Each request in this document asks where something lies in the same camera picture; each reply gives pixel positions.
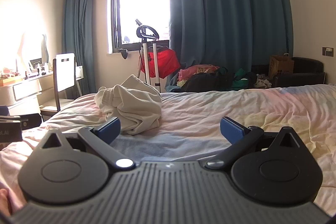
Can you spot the narrow teal curtain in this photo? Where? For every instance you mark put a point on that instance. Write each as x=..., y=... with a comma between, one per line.
x=78, y=22

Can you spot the red garment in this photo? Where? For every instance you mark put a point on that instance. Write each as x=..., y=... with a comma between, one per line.
x=164, y=62

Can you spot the pile of assorted clothes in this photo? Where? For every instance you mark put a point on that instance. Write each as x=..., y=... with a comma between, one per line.
x=215, y=78

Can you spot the wooden tray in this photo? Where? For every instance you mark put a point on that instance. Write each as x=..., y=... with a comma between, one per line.
x=10, y=80

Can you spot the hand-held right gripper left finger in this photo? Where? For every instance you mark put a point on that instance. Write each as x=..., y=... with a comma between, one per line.
x=109, y=132

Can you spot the wall socket plate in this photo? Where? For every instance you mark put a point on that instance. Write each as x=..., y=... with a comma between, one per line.
x=328, y=50

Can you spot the pastel bed blanket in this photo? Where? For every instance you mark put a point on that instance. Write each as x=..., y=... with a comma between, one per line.
x=249, y=113

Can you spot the cream white pants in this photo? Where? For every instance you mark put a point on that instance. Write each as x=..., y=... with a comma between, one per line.
x=131, y=106

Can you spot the dark framed window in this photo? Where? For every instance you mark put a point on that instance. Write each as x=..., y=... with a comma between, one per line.
x=141, y=3

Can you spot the black armchair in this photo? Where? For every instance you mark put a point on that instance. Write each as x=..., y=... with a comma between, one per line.
x=307, y=71

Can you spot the chair with white backrest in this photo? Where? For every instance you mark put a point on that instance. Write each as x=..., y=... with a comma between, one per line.
x=64, y=77

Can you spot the wide teal curtain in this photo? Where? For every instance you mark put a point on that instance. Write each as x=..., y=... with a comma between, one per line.
x=228, y=8

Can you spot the brown paper bag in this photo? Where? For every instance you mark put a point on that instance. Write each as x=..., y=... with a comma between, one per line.
x=281, y=66

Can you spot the white dressing desk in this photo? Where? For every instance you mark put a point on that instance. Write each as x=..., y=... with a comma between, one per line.
x=18, y=94

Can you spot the garment steamer stand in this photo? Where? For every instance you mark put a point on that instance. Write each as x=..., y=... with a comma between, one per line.
x=147, y=37

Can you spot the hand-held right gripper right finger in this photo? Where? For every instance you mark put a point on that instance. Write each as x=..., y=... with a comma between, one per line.
x=231, y=132

